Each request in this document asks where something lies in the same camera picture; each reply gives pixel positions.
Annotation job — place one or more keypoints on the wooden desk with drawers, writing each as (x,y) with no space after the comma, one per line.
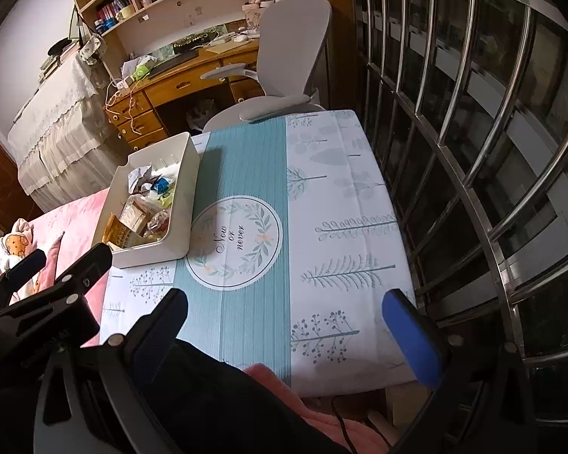
(180,85)

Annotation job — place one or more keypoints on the brown wooden door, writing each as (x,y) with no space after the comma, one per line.
(0,175)

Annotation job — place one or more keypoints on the stack of books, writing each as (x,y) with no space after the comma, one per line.
(49,66)

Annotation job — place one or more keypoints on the orange white snack box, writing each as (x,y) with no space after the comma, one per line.
(116,234)

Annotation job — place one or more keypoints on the lace covered cabinet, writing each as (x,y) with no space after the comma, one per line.
(52,127)

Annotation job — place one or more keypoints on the black keyboard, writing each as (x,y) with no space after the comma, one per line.
(173,62)

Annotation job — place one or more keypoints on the cartoon bear pillow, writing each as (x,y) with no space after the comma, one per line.
(16,246)

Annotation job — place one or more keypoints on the black cloth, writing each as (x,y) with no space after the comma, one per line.
(217,402)

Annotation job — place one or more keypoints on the row of red blue books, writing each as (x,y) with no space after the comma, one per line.
(111,9)

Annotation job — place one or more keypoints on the blue snack packet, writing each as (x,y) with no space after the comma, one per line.
(160,184)

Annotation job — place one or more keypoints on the person's pink clothing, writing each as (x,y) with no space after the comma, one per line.
(288,397)

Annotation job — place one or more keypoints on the white plastic bag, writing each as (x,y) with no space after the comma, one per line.
(132,66)

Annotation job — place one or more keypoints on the floral cloth bag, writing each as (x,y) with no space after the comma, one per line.
(92,47)

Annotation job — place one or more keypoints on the clear cracker packet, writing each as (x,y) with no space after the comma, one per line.
(137,213)

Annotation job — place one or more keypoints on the pink patterned box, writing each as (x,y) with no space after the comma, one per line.
(255,19)

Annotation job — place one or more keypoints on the black round dish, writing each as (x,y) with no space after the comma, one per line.
(58,47)

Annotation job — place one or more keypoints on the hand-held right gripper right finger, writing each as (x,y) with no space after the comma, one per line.
(412,340)

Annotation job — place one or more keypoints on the grey white bundle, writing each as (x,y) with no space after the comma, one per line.
(201,112)

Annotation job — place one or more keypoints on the white plastic storage bin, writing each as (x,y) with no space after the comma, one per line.
(182,217)

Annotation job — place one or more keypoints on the grey office chair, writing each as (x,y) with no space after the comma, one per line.
(288,52)

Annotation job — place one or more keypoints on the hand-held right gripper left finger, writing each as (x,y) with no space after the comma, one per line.
(163,326)

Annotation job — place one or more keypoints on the wooden desk hutch shelf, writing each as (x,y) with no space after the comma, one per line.
(170,9)

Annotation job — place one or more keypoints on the black gold patterned box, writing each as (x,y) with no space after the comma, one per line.
(194,42)

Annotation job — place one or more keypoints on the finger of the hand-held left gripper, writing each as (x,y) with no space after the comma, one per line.
(80,274)
(23,269)

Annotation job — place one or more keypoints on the white computer mouse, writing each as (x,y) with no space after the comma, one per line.
(240,37)

